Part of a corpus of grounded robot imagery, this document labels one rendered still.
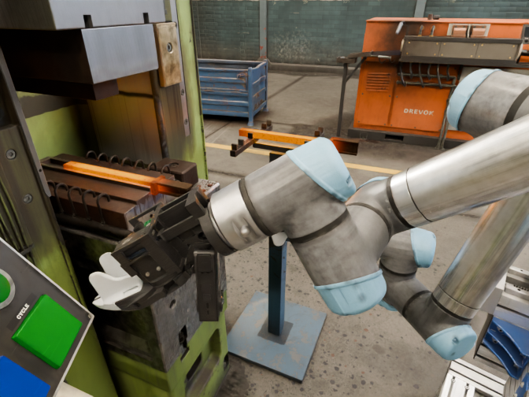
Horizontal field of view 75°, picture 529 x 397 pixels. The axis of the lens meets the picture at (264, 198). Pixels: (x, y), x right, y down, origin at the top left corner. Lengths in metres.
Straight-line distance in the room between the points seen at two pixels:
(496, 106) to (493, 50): 3.41
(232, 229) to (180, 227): 0.06
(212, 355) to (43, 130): 1.03
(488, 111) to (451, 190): 0.29
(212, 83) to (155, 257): 4.40
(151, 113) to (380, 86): 3.36
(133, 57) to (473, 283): 0.79
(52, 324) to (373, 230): 0.45
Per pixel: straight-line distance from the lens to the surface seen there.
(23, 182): 0.87
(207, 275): 0.43
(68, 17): 0.74
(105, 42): 0.79
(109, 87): 0.94
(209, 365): 1.54
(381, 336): 1.89
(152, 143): 1.21
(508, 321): 1.15
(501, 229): 0.67
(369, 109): 4.31
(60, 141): 1.35
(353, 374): 1.74
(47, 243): 0.94
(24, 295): 0.59
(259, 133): 1.25
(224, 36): 9.29
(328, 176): 0.35
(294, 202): 0.36
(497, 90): 0.71
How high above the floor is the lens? 1.40
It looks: 29 degrees down
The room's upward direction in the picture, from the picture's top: straight up
